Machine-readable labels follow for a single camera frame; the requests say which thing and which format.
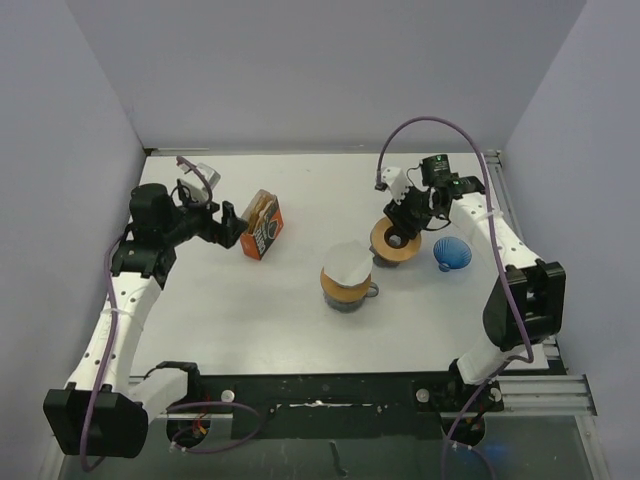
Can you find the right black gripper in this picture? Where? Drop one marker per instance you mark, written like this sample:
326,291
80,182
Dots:
399,214

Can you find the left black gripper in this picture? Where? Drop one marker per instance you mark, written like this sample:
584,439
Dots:
226,232

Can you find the orange coffee filter box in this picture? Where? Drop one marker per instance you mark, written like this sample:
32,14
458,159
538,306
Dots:
265,222

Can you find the blue plastic dripper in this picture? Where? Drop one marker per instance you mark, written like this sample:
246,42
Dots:
451,253

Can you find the grey plastic dripper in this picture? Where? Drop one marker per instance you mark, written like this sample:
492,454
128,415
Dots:
382,262

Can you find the white paper coffee filter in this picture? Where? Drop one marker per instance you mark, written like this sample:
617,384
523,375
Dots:
348,264

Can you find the grey glass carafe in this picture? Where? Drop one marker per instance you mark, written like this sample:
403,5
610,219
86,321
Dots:
348,307

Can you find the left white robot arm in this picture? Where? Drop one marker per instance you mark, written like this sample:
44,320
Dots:
97,413

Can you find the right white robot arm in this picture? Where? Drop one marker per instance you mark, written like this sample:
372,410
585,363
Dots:
526,304

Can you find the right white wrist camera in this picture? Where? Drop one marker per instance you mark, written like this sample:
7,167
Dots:
395,181

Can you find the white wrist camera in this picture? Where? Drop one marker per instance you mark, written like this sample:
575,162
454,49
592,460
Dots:
200,179
395,181

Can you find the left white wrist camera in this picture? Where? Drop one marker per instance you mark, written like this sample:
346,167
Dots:
200,179

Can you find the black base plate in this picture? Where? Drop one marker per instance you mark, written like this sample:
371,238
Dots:
424,405

